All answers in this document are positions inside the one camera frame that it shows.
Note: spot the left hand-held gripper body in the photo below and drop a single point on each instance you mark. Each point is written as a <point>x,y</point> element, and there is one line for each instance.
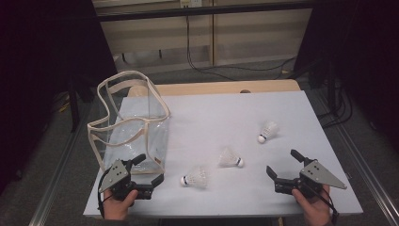
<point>117,175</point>

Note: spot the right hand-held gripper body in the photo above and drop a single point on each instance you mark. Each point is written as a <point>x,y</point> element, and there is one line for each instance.
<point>316,175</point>

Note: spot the transparent bag with beige trim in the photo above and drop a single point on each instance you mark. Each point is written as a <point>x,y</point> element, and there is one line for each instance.
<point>138,138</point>

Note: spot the white feather shuttlecock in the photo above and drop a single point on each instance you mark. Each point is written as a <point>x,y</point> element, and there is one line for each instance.
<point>230,158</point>
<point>268,131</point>
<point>196,178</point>

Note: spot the person's left hand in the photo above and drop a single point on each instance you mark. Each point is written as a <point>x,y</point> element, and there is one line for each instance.
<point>116,208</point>

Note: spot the person's right hand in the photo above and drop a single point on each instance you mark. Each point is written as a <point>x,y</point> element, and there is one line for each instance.
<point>315,210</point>

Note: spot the white table board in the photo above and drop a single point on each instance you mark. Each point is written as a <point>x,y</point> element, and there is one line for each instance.
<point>219,125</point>

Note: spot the black metal stand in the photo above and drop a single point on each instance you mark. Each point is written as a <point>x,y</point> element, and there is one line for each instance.
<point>331,91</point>
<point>74,109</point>

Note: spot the dark round table grommet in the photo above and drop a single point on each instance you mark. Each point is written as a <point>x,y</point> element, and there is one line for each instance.
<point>245,91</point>

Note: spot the wooden table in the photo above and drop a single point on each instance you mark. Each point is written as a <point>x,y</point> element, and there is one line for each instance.
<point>219,87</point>

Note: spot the beige cabinet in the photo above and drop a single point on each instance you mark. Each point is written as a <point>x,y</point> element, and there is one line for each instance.
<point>257,34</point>

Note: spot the black curtain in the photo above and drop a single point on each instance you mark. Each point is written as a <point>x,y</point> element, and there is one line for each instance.
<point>47,47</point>
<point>370,47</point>

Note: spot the black horizontal bar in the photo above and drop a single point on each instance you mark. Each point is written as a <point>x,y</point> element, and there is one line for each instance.
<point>251,7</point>

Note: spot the metal floor rail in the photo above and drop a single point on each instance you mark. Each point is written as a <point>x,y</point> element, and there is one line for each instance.
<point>371,174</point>
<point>50,194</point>

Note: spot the white wall socket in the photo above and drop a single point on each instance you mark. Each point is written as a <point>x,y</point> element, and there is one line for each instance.
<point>190,3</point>

